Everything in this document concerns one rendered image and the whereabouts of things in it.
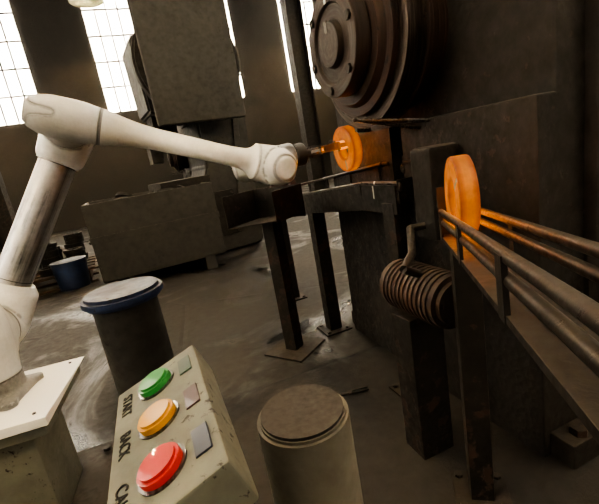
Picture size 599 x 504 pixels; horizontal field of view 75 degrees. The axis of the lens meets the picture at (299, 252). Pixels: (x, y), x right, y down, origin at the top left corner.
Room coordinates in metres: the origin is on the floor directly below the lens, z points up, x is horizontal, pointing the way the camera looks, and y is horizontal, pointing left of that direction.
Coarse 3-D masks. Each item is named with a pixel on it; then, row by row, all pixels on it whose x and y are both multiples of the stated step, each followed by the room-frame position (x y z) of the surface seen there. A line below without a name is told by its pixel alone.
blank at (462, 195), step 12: (456, 156) 0.72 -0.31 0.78; (468, 156) 0.71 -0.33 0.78; (456, 168) 0.69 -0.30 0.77; (468, 168) 0.68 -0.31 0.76; (444, 180) 0.80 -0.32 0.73; (456, 180) 0.68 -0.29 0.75; (468, 180) 0.67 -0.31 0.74; (456, 192) 0.69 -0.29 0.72; (468, 192) 0.66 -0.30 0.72; (456, 204) 0.70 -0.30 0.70; (468, 204) 0.66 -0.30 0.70; (480, 204) 0.66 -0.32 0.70; (456, 216) 0.70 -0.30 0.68; (468, 216) 0.66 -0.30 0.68; (480, 216) 0.66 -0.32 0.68
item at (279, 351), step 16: (256, 192) 1.78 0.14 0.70; (272, 192) 1.48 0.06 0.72; (288, 192) 1.56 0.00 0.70; (224, 208) 1.63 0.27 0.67; (240, 208) 1.71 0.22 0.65; (256, 208) 1.79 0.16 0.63; (272, 208) 1.74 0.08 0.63; (288, 208) 1.55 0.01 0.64; (304, 208) 1.64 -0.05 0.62; (240, 224) 1.69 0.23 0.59; (256, 224) 1.54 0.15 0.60; (272, 224) 1.58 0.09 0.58; (272, 240) 1.59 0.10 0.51; (272, 256) 1.60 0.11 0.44; (272, 272) 1.61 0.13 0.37; (288, 272) 1.62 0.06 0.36; (288, 288) 1.60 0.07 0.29; (288, 304) 1.58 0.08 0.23; (288, 320) 1.59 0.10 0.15; (288, 336) 1.60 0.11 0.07; (304, 336) 1.71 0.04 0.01; (272, 352) 1.60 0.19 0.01; (288, 352) 1.58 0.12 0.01; (304, 352) 1.55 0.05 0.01
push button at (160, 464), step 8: (160, 448) 0.29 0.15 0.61; (168, 448) 0.29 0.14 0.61; (176, 448) 0.29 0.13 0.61; (152, 456) 0.29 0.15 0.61; (160, 456) 0.28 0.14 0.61; (168, 456) 0.28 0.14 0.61; (176, 456) 0.28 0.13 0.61; (144, 464) 0.28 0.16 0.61; (152, 464) 0.28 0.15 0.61; (160, 464) 0.27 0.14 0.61; (168, 464) 0.27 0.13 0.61; (176, 464) 0.27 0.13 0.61; (144, 472) 0.28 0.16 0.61; (152, 472) 0.27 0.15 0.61; (160, 472) 0.27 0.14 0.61; (168, 472) 0.27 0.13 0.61; (136, 480) 0.27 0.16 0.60; (144, 480) 0.27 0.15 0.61; (152, 480) 0.27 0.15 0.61; (160, 480) 0.26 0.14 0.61; (144, 488) 0.26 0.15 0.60; (152, 488) 0.26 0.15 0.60
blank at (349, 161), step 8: (344, 128) 1.39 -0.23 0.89; (352, 128) 1.39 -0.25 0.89; (336, 136) 1.45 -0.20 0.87; (344, 136) 1.40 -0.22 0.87; (352, 136) 1.36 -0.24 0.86; (352, 144) 1.35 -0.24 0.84; (360, 144) 1.36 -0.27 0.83; (336, 152) 1.47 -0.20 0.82; (344, 152) 1.46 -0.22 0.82; (352, 152) 1.36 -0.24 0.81; (360, 152) 1.36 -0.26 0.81; (336, 160) 1.48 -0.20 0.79; (344, 160) 1.43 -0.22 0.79; (352, 160) 1.37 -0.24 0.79; (360, 160) 1.37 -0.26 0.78; (344, 168) 1.44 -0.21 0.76; (352, 168) 1.39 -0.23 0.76
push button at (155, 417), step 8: (160, 400) 0.37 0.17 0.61; (168, 400) 0.37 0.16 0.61; (152, 408) 0.36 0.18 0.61; (160, 408) 0.35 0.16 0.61; (168, 408) 0.35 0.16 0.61; (144, 416) 0.35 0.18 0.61; (152, 416) 0.35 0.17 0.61; (160, 416) 0.34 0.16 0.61; (168, 416) 0.34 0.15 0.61; (144, 424) 0.34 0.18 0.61; (152, 424) 0.34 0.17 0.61; (160, 424) 0.34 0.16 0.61; (144, 432) 0.33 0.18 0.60; (152, 432) 0.33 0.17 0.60
